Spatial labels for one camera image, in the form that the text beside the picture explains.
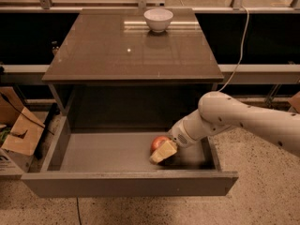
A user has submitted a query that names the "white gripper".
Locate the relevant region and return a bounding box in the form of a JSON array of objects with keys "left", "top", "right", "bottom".
[{"left": 150, "top": 122, "right": 195, "bottom": 164}]

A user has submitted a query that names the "red apple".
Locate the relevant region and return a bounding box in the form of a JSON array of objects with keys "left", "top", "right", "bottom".
[{"left": 150, "top": 136, "right": 170, "bottom": 153}]

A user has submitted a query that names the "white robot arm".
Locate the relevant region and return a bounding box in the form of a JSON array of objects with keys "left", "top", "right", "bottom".
[{"left": 150, "top": 91, "right": 300, "bottom": 164}]

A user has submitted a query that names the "open grey top drawer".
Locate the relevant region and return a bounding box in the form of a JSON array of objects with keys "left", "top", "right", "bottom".
[{"left": 22, "top": 112, "right": 238, "bottom": 198}]

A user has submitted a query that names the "grey cabinet with counter top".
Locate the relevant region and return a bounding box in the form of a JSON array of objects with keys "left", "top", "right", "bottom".
[{"left": 42, "top": 9, "right": 223, "bottom": 132}]

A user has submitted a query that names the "white ceramic bowl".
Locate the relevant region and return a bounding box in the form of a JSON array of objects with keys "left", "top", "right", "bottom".
[{"left": 143, "top": 8, "right": 173, "bottom": 32}]

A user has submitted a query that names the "brown cardboard box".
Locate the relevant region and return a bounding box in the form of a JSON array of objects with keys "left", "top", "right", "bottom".
[{"left": 0, "top": 87, "right": 45, "bottom": 179}]

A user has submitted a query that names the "white cable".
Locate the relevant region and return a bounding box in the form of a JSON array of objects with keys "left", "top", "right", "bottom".
[{"left": 217, "top": 7, "right": 250, "bottom": 93}]

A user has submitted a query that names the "black cable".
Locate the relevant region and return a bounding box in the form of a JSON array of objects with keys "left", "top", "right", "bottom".
[{"left": 0, "top": 92, "right": 54, "bottom": 136}]

